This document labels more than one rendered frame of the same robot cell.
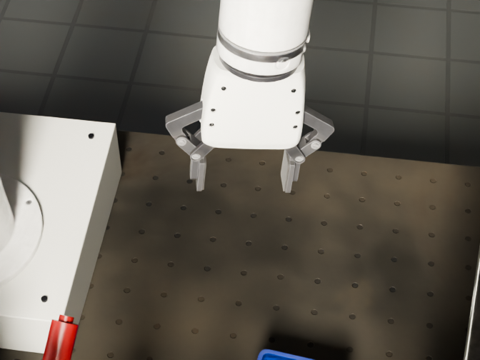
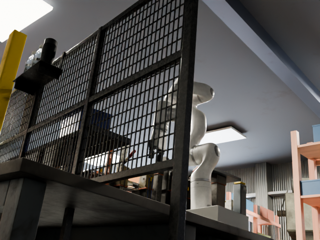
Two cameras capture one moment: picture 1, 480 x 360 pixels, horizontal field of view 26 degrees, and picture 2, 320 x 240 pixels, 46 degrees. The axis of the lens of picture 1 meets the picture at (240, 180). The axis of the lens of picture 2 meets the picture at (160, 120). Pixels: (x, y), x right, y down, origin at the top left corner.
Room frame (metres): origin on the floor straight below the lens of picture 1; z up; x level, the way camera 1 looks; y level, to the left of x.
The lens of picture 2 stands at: (1.81, -1.59, 0.41)
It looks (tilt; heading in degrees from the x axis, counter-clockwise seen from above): 23 degrees up; 125
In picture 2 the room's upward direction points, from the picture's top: 5 degrees clockwise
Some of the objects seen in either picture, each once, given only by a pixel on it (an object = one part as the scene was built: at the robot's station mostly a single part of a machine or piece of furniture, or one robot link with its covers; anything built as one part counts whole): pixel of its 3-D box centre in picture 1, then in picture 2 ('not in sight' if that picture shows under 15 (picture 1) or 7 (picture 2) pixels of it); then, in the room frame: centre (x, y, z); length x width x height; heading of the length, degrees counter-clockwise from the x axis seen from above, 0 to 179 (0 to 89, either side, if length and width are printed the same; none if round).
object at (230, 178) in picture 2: not in sight; (217, 174); (0.70, 0.79, 1.16); 0.37 x 0.14 x 0.02; 75
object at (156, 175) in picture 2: not in sight; (155, 197); (0.47, 0.38, 0.91); 0.07 x 0.05 x 0.42; 165
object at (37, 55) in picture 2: not in sight; (38, 60); (0.14, -0.44, 1.53); 0.07 x 0.07 x 0.20
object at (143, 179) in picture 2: not in sight; (145, 200); (0.45, 0.32, 0.88); 0.11 x 0.07 x 0.37; 165
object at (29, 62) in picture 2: not in sight; (31, 66); (0.04, -0.42, 1.53); 0.07 x 0.07 x 0.20
